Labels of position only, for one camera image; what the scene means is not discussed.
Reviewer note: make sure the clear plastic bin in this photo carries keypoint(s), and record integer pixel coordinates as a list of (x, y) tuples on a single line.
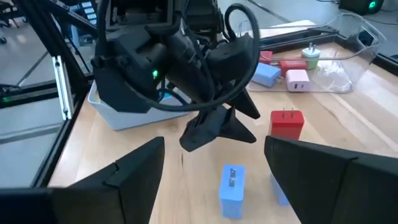
[(357, 46)]

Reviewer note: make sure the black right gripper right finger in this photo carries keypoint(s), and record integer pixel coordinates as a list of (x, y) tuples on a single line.
[(342, 193)]

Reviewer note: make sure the light blue charger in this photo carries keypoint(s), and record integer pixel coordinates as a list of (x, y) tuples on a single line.
[(265, 74)]

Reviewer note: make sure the red charger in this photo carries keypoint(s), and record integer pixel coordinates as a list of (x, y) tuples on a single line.
[(265, 57), (286, 124), (292, 65)]

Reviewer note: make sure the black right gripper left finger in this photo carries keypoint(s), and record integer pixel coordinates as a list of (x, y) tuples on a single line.
[(77, 205)]

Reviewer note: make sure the silver frame bracket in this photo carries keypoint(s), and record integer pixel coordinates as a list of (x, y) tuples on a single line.
[(63, 87)]

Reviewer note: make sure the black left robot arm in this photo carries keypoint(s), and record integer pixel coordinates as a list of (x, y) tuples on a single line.
[(202, 15)]

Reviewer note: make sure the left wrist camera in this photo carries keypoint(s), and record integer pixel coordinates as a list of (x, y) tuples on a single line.
[(230, 59)]

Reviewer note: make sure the pink white charger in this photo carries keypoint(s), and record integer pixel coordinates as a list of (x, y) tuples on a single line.
[(298, 80)]

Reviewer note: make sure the grey plastic bin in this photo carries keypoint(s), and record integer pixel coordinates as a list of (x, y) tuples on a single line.
[(130, 119)]

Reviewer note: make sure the green white charger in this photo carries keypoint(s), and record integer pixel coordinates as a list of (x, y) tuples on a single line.
[(311, 56)]

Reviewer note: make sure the black device green light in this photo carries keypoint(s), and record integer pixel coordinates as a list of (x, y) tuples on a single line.
[(360, 6)]

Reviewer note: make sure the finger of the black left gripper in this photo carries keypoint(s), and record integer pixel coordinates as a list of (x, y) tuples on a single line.
[(244, 102), (211, 130)]

